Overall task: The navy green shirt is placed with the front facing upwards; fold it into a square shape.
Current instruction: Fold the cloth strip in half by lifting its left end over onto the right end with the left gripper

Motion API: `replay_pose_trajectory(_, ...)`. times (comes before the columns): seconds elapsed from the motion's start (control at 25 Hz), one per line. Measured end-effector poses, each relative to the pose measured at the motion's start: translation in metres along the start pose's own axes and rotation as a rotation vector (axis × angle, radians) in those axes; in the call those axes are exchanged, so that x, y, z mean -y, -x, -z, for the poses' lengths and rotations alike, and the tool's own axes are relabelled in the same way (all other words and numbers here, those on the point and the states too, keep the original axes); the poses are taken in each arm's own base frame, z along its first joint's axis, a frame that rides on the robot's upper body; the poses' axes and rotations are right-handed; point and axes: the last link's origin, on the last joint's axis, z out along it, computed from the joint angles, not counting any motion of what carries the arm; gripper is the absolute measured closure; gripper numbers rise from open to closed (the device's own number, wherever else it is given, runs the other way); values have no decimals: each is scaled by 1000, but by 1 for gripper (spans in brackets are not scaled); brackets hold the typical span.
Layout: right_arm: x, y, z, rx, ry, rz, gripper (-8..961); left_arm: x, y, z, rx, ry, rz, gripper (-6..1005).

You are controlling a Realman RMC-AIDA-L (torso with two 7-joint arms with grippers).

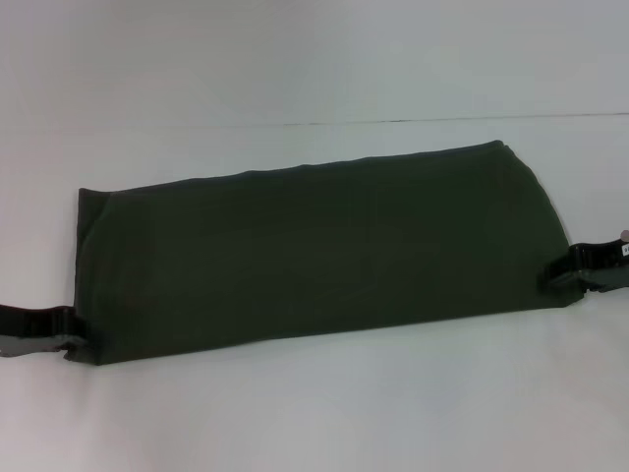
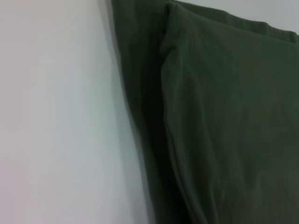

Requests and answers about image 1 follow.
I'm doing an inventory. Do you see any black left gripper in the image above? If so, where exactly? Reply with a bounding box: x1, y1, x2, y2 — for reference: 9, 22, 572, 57
0, 302, 95, 358

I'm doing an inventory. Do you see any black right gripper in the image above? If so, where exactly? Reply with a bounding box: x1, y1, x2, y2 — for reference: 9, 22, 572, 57
539, 238, 629, 297

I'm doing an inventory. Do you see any dark green FREE t-shirt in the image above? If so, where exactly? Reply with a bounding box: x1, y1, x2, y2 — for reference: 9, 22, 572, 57
62, 140, 587, 368

